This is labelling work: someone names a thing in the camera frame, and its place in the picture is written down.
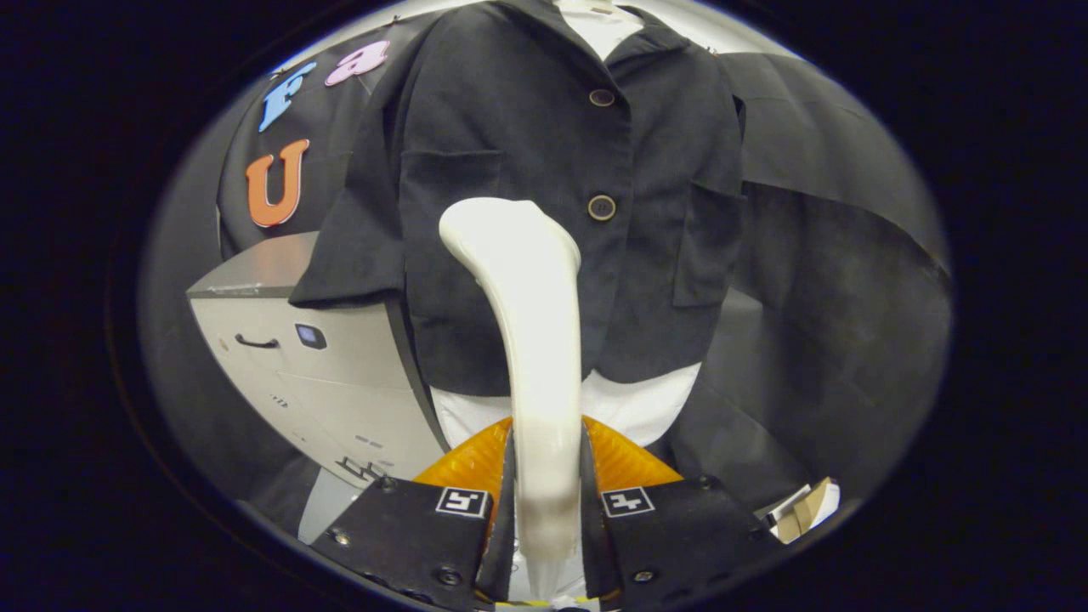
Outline black jacket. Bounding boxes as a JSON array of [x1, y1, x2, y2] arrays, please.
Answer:
[[289, 0, 749, 399]]

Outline grey cabinet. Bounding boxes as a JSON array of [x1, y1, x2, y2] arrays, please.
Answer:
[[187, 231, 451, 490]]

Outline white garment steamer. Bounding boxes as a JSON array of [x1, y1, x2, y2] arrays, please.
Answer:
[[439, 197, 587, 609]]

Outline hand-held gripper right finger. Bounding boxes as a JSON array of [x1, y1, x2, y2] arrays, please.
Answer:
[[581, 415, 783, 606]]

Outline white mannequin torso on stand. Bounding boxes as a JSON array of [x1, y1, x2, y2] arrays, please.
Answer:
[[429, 0, 702, 451]]

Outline black backdrop cloth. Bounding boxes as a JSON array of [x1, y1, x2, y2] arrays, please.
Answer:
[[144, 13, 953, 528]]

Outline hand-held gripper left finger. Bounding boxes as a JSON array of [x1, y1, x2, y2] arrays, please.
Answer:
[[310, 415, 518, 611]]

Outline small cardboard box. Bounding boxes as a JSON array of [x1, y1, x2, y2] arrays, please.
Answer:
[[765, 476, 842, 545]]

